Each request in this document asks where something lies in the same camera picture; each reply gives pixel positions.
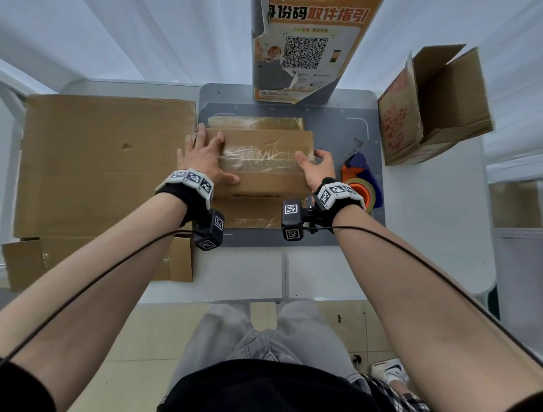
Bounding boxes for black white plaid cloth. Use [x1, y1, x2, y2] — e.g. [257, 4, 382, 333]
[364, 375, 432, 412]

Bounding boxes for black tracker cable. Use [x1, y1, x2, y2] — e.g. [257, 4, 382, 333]
[303, 225, 543, 368]
[0, 229, 196, 366]

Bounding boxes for person's left forearm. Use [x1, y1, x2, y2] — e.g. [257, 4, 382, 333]
[0, 193, 189, 412]

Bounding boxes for cardboard box black print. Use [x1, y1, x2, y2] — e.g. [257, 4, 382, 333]
[205, 117, 316, 230]

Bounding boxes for blue orange tape dispenser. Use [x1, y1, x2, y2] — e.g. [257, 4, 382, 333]
[341, 151, 385, 211]
[343, 177, 376, 213]

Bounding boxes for white sneaker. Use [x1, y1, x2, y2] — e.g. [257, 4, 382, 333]
[371, 358, 410, 385]

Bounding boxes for large cardboard box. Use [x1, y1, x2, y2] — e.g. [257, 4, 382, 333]
[2, 94, 198, 293]

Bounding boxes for grey scanner kiosk with poster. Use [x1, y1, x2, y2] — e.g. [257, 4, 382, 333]
[253, 0, 382, 105]

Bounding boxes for person's left hand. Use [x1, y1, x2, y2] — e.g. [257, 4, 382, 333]
[176, 123, 240, 187]

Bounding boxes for grey scanning mat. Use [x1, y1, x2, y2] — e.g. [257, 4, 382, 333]
[197, 0, 387, 248]

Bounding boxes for red print cardboard box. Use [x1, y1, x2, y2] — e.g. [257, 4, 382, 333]
[377, 44, 495, 166]

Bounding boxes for white metal frame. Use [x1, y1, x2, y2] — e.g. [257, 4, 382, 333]
[0, 59, 56, 238]

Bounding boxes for person's right forearm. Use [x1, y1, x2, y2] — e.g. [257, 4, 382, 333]
[333, 204, 543, 412]

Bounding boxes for person's right hand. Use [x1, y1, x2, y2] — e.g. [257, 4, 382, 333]
[295, 148, 337, 192]

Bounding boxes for black shirt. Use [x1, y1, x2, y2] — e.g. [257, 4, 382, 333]
[0, 358, 543, 412]

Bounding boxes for grey trousers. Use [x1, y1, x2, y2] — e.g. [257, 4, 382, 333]
[167, 301, 370, 391]

